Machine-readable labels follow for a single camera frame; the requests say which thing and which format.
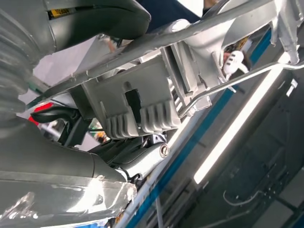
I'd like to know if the red barrier tape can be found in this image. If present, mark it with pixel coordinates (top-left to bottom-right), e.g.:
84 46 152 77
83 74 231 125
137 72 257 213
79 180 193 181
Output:
28 101 54 127

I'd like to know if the long ceiling light strip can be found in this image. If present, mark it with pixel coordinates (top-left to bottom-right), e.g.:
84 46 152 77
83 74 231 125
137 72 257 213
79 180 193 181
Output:
193 64 284 185

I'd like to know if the person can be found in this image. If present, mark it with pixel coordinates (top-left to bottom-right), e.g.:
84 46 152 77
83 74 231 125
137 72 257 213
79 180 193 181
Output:
203 0 250 78

